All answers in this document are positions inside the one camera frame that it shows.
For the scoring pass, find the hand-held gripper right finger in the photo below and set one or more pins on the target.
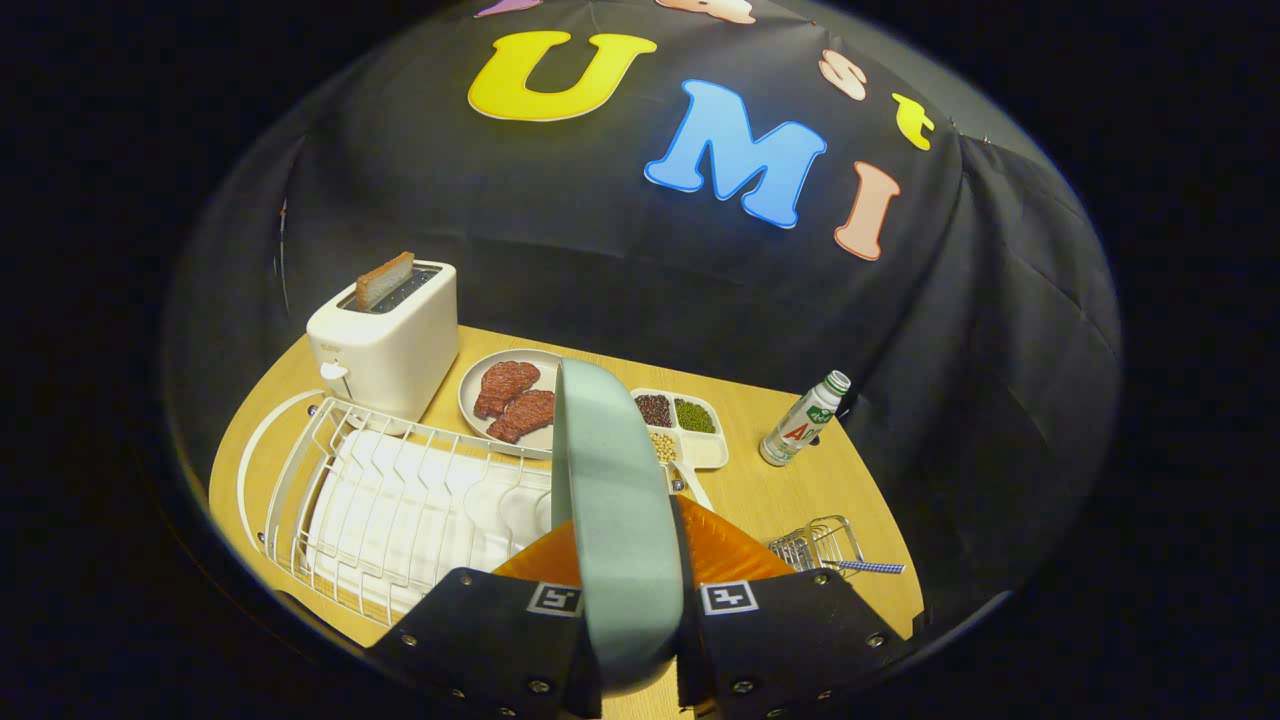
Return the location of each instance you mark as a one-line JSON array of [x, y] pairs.
[[780, 640]]

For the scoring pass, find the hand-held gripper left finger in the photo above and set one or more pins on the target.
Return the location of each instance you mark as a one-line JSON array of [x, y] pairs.
[[480, 640]]

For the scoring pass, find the pale green plate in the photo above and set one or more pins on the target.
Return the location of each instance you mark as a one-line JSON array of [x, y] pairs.
[[615, 520]]

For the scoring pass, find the white divided dish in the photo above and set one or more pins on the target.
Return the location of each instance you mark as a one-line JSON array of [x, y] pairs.
[[705, 448]]

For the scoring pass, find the beige round plate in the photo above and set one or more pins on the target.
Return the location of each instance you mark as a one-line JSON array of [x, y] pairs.
[[475, 425]]

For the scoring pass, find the white drink bottle green cap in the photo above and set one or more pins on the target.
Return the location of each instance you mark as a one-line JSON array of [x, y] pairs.
[[800, 425]]

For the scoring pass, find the pile of yellow beans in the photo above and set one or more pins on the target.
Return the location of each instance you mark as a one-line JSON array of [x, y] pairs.
[[664, 446]]

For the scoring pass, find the red steak piece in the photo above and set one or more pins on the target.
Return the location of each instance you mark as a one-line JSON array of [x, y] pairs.
[[525, 415], [505, 385]]

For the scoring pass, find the pile of green beans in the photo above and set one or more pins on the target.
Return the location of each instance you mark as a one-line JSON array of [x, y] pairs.
[[694, 415]]

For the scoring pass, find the pile of dark beans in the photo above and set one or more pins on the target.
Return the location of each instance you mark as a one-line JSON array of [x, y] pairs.
[[654, 410]]

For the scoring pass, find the white toaster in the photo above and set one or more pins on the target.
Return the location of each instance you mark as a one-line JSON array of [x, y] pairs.
[[385, 350]]

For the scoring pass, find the toast slice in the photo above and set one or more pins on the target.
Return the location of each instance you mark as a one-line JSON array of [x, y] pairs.
[[385, 280]]

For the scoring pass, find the black backdrop cloth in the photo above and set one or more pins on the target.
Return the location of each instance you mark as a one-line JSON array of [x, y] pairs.
[[600, 250]]

